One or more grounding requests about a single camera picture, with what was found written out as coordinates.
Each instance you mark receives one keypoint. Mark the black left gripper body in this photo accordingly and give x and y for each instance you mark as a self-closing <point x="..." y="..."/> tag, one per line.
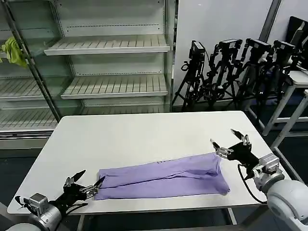
<point x="69" y="195"/>

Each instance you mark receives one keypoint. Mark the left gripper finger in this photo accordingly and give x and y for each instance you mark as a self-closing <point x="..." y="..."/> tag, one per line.
<point x="73" y="179"/>
<point x="92" y="188"/>

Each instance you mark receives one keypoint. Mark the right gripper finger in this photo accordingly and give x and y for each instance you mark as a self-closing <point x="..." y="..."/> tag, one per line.
<point x="222" y="152"/>
<point x="245" y="139"/>

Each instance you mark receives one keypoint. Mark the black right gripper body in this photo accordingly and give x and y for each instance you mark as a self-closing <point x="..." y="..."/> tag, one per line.
<point x="241" y="154"/>

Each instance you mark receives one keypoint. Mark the purple t-shirt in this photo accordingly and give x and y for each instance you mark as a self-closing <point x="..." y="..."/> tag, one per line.
<point x="163" y="178"/>

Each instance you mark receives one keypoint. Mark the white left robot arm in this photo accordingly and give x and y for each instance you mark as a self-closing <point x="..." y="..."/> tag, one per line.
<point x="36" y="216"/>

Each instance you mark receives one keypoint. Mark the white folding table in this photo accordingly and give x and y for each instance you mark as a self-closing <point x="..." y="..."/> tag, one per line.
<point x="132" y="137"/>

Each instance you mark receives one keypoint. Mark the glass-fronted shelf unit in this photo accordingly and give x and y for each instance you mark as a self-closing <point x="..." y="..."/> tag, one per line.
<point x="21" y="101"/>

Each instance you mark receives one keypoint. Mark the black monitor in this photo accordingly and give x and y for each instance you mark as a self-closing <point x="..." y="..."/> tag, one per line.
<point x="297" y="36"/>

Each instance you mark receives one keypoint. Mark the empty grey metal shelf unit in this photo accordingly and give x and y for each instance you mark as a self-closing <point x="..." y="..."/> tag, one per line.
<point x="113" y="45"/>

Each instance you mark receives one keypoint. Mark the yellow-green cloth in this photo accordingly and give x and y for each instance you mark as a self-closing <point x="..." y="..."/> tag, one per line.
<point x="14" y="51"/>

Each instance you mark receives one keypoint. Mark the white metal-frame desk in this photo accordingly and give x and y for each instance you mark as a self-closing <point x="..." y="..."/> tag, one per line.
<point x="291" y="120"/>
<point x="298" y="79"/>

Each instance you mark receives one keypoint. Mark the black tripod with camera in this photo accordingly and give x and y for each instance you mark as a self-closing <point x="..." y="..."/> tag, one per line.
<point x="281" y="60"/>
<point x="227" y="60"/>
<point x="255" y="62"/>
<point x="196" y="62"/>

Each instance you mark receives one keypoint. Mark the grey slanted wall beam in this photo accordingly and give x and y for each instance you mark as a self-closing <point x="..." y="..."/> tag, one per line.
<point x="270" y="19"/>

